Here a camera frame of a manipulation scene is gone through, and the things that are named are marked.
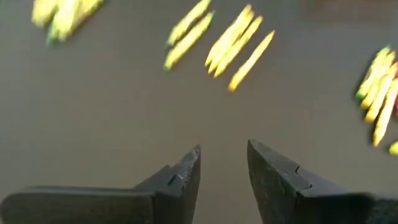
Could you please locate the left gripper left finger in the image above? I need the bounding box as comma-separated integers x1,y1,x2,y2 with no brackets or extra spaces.
0,144,201,224

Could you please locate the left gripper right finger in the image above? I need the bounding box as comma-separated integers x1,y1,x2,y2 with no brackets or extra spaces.
247,139,398,224

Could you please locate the black table mat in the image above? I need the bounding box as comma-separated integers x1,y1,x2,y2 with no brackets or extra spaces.
0,0,398,224

